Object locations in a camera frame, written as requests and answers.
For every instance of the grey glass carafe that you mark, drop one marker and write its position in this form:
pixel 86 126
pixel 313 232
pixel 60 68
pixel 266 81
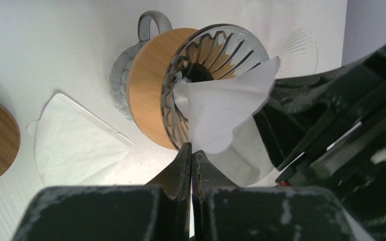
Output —
pixel 118 77

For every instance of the grey ribbed glass dripper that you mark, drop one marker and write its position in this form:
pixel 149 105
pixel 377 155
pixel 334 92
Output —
pixel 215 52

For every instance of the white paper coffee filter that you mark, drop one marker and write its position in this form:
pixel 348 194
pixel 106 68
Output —
pixel 74 147
pixel 221 124

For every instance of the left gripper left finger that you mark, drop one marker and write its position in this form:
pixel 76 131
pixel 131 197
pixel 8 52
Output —
pixel 157 210

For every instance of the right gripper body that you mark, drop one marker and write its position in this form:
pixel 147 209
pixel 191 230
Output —
pixel 326 129

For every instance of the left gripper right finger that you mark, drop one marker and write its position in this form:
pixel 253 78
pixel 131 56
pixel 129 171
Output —
pixel 225 211

